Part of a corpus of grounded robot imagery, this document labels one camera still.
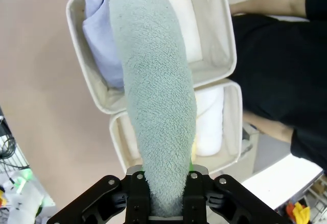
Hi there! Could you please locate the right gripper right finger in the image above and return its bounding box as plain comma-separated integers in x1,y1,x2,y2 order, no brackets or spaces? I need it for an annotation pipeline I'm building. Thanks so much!
182,157,283,224

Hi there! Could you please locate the person torso black shirt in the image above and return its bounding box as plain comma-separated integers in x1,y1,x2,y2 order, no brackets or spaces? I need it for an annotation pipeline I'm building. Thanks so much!
229,0,327,176

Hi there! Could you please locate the small yellow towel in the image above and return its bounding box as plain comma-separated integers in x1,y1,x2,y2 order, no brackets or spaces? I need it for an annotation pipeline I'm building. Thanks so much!
191,142,198,163

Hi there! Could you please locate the light blue towel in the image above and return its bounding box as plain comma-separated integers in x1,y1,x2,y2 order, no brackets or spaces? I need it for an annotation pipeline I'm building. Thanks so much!
82,0,126,89

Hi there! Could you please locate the person right forearm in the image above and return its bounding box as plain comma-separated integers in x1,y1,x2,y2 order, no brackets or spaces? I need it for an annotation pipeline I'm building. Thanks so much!
229,0,310,19

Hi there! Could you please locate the pale green towel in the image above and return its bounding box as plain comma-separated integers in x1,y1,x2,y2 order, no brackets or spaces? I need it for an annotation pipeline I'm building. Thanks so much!
108,0,199,216

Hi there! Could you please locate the person left forearm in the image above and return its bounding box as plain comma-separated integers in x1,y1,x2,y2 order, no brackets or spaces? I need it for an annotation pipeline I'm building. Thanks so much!
242,111,294,143

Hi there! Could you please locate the beige fabric storage bin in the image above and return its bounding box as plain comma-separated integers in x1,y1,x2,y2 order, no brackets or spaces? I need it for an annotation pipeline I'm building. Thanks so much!
65,0,237,115
109,78,243,177

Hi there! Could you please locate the white rolled towel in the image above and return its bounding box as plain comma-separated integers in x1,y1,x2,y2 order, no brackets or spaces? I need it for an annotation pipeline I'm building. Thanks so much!
195,87,225,156

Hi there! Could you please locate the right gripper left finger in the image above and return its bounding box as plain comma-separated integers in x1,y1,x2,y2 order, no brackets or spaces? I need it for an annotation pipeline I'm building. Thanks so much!
47,166,153,224

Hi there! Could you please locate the white equipment with green light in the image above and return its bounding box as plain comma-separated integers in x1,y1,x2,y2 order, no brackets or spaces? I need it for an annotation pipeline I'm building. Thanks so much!
0,175,56,224

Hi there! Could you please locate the yellow crumpled cloth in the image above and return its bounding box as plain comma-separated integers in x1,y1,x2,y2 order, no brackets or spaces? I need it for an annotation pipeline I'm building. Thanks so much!
292,201,311,224

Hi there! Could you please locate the white folded flat towel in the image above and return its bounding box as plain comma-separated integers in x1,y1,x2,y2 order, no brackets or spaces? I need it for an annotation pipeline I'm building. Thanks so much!
163,0,204,63

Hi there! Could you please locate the white side table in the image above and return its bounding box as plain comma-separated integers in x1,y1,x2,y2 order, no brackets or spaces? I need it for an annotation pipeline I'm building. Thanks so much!
241,154,324,211

